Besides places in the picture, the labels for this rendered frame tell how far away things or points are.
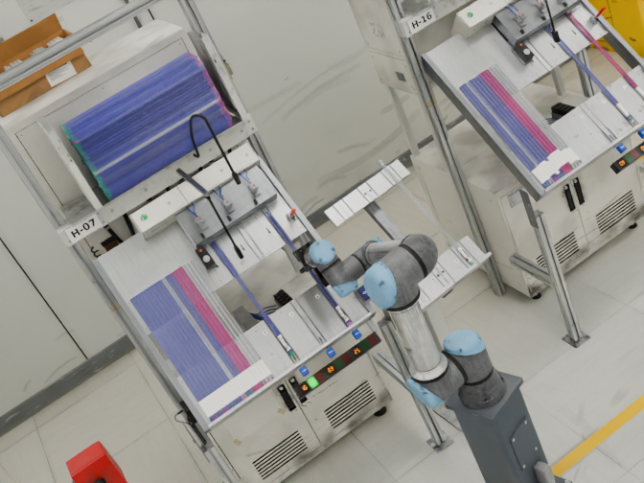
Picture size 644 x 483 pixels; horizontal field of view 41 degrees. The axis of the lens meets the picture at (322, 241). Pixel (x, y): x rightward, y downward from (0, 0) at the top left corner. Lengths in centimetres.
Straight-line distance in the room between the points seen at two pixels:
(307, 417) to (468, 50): 156
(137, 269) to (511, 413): 134
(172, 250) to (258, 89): 183
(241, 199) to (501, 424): 115
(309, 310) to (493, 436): 74
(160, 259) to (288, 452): 97
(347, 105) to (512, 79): 171
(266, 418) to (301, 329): 54
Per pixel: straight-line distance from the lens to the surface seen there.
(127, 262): 307
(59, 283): 470
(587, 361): 359
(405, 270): 232
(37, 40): 334
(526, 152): 330
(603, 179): 390
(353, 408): 355
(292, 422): 344
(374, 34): 368
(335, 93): 492
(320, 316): 298
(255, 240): 306
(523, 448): 291
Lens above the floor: 246
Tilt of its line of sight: 30 degrees down
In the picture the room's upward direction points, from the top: 26 degrees counter-clockwise
